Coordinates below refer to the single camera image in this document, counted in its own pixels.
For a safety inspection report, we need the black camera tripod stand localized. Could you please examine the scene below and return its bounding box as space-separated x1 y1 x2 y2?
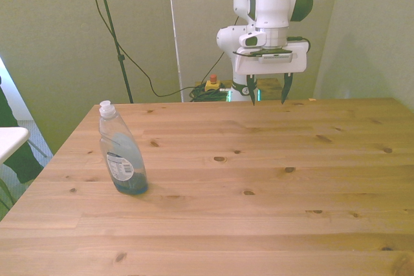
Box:
80 0 135 105

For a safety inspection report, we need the white side table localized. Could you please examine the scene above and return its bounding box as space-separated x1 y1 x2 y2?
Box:
0 127 31 164

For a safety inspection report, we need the yellow emergency stop button box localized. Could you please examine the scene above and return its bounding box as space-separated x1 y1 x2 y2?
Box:
204 74 223 92

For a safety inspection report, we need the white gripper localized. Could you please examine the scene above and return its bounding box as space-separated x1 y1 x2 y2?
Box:
234 41 309 107

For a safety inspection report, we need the white vertical wall strip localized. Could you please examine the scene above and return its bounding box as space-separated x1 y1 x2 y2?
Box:
166 0 185 103

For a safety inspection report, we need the clear dish soap bottle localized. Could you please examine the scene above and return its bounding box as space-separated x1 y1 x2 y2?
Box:
98 100 149 196

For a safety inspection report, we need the thin black hanging cable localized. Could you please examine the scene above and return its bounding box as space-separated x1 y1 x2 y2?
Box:
84 0 227 98

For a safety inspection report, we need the coiled black cable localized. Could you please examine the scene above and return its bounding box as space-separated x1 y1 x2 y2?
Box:
188 85 231 103

